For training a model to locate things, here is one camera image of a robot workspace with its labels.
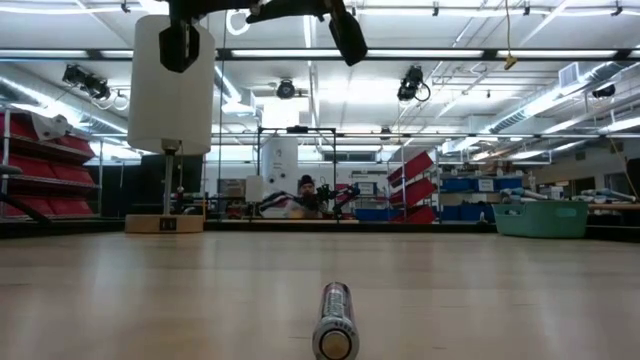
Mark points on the black background station frame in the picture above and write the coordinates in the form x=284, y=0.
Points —
x=300, y=129

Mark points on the red bin shelving rack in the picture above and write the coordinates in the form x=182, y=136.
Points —
x=70, y=175

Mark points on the blue framed sign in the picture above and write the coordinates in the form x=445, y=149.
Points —
x=366, y=188

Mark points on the blue storage bin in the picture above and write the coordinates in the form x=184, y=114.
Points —
x=375, y=215

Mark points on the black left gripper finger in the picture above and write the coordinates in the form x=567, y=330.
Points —
x=348, y=37
x=179, y=47

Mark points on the wooden background table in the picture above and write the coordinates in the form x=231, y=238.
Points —
x=615, y=206

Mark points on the black background robot arm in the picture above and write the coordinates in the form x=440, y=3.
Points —
x=277, y=200
x=340, y=197

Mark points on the black ceiling camera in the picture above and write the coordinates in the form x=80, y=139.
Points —
x=411, y=82
x=92, y=86
x=286, y=89

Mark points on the silver AA battery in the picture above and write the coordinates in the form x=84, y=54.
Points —
x=335, y=320

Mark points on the black ceiling dome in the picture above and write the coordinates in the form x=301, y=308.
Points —
x=605, y=91

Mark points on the teal plastic bin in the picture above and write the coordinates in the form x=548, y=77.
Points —
x=540, y=220

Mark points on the black chair armrest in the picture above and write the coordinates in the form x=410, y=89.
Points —
x=7, y=170

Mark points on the white shade wooden base lamp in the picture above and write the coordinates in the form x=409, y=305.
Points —
x=170, y=110

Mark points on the person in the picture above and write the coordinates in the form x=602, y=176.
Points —
x=306, y=186

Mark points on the blue bin shelf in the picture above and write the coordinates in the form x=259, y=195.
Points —
x=455, y=185

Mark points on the black aluminium table frame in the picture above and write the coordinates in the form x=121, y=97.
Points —
x=250, y=226

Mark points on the black monitor screen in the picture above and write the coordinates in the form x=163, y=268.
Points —
x=150, y=185

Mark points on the white ceiling vent box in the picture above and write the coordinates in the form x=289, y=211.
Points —
x=570, y=75

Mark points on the yellow hanging plug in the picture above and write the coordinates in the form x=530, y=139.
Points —
x=510, y=62

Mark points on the silver air duct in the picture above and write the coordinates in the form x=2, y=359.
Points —
x=20, y=87

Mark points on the tilted red bin rack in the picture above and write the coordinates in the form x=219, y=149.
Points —
x=412, y=192

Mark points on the grey rolled tube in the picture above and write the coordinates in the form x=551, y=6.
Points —
x=607, y=195
x=525, y=194

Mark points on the white cylindrical tank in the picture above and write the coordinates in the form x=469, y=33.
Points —
x=280, y=160

